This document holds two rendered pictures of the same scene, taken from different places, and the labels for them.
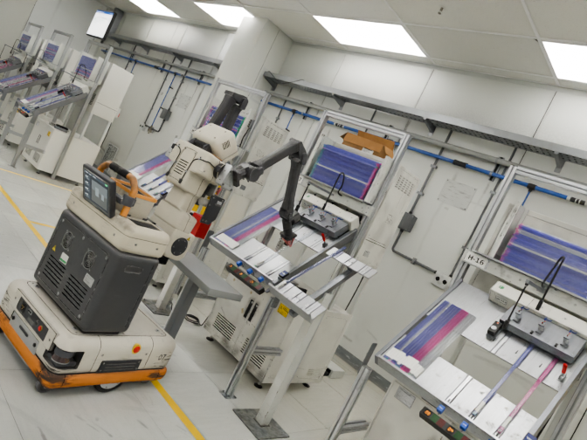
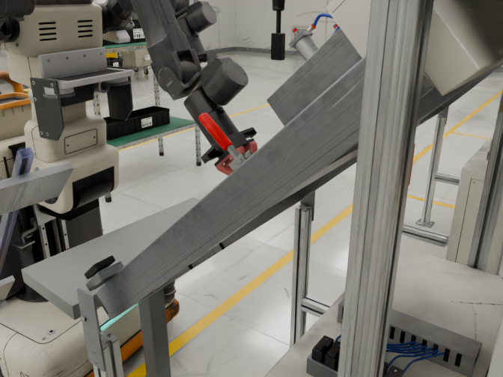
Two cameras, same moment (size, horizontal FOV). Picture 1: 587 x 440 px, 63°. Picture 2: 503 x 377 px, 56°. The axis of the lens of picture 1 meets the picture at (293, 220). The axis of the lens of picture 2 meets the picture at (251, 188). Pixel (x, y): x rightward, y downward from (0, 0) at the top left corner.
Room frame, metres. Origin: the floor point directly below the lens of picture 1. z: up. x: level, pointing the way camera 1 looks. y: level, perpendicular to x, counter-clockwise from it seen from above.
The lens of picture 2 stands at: (2.95, -0.83, 1.24)
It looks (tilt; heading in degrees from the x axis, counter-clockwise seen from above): 22 degrees down; 85
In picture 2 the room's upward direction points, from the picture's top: straight up
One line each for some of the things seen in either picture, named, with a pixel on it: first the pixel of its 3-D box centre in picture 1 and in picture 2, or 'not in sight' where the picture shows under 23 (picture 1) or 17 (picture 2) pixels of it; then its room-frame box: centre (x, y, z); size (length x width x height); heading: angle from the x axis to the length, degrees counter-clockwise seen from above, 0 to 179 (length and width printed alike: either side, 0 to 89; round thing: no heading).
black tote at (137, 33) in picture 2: not in sight; (124, 33); (2.40, 2.50, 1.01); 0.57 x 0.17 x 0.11; 49
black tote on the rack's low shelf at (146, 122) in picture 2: not in sight; (133, 122); (2.40, 2.50, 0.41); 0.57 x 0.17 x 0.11; 49
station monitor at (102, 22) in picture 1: (104, 27); not in sight; (6.42, 3.41, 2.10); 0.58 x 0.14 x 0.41; 49
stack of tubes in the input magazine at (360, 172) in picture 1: (346, 172); not in sight; (3.30, -0.19, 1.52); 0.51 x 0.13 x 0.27; 49
